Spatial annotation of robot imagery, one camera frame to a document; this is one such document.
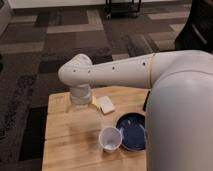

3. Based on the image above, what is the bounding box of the white plastic cup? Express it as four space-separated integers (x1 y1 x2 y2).
98 127 122 153

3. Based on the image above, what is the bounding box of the black office chair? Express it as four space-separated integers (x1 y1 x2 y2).
175 0 213 53

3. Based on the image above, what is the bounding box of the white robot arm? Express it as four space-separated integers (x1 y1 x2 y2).
58 50 213 171

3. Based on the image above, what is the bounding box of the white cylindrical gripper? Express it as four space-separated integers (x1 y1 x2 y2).
70 84 92 108

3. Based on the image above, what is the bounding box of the black rolling cart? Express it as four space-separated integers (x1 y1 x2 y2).
104 0 142 19

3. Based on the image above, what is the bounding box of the dark blue plate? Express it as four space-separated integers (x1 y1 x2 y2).
116 113 146 151

